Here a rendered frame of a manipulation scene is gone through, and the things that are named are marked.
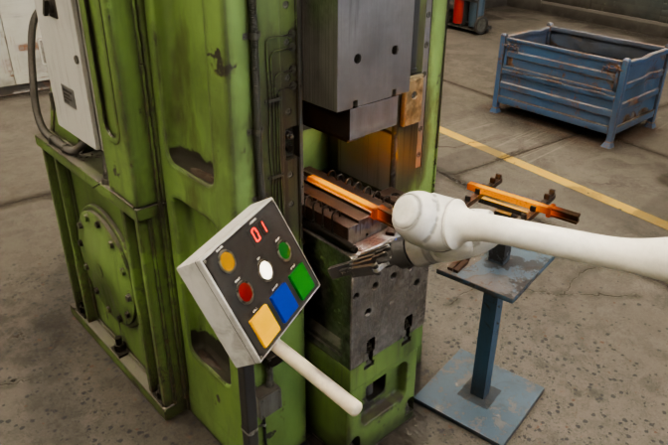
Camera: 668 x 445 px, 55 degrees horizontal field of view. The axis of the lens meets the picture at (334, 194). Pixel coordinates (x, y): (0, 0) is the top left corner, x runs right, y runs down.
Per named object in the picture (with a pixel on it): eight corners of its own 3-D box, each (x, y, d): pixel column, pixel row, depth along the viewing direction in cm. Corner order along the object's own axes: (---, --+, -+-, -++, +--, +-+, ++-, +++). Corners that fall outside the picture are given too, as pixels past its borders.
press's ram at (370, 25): (427, 85, 201) (437, -50, 183) (337, 113, 178) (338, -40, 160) (337, 60, 229) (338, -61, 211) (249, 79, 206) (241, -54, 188)
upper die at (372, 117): (397, 124, 197) (398, 94, 193) (349, 140, 185) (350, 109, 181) (308, 92, 225) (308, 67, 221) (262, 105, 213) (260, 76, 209)
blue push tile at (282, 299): (299, 306, 163) (285, 281, 161) (285, 323, 157) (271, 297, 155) (293, 307, 164) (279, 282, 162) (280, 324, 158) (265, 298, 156)
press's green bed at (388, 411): (416, 417, 259) (423, 324, 238) (348, 468, 236) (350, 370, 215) (324, 349, 295) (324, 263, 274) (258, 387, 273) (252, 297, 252)
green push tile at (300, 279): (315, 285, 171) (302, 261, 169) (303, 300, 165) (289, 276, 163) (310, 286, 172) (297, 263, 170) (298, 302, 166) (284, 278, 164)
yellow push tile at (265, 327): (281, 329, 155) (266, 303, 153) (266, 348, 149) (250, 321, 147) (275, 330, 156) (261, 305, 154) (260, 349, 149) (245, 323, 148)
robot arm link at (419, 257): (446, 250, 152) (424, 256, 155) (430, 218, 150) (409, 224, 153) (436, 270, 144) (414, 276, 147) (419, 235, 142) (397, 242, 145)
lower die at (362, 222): (391, 225, 213) (393, 203, 209) (347, 246, 201) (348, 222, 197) (309, 184, 241) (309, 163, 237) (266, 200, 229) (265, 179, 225)
